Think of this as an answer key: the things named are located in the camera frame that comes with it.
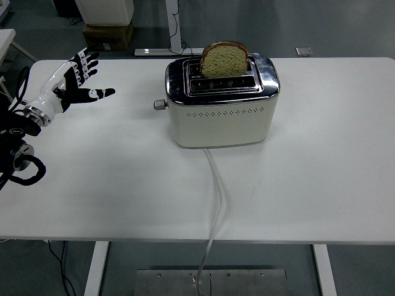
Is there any black cable on desk stand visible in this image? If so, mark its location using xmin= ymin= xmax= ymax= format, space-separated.
xmin=168 ymin=0 xmax=194 ymax=56

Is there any black floor cable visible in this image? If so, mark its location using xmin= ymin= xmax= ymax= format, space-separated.
xmin=46 ymin=240 xmax=77 ymax=296

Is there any brown cardboard box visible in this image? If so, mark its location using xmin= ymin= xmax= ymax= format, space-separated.
xmin=82 ymin=22 xmax=135 ymax=52

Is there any white desk stand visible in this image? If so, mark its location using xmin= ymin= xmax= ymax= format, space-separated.
xmin=134 ymin=0 xmax=194 ymax=57

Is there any cream toaster with chrome top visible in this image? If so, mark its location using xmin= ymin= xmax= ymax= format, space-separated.
xmin=164 ymin=52 xmax=281 ymax=149

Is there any grey metal plate with screws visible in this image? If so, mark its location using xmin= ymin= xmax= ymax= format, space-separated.
xmin=135 ymin=268 xmax=322 ymax=296

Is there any white table leg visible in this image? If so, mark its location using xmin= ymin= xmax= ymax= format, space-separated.
xmin=83 ymin=241 xmax=109 ymax=296
xmin=311 ymin=244 xmax=338 ymax=296

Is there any white cabinet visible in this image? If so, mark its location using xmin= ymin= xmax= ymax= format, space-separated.
xmin=74 ymin=0 xmax=135 ymax=27

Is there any brown bread slice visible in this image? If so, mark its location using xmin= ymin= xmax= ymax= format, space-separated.
xmin=199 ymin=41 xmax=249 ymax=78

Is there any small white side table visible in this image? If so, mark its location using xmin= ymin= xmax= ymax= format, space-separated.
xmin=0 ymin=28 xmax=38 ymax=73

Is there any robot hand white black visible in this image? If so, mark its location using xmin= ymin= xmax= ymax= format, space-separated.
xmin=26 ymin=47 xmax=117 ymax=120

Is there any white power cable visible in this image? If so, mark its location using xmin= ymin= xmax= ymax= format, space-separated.
xmin=193 ymin=147 xmax=226 ymax=291

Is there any black box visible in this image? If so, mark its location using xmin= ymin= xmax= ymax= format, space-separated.
xmin=52 ymin=0 xmax=81 ymax=19

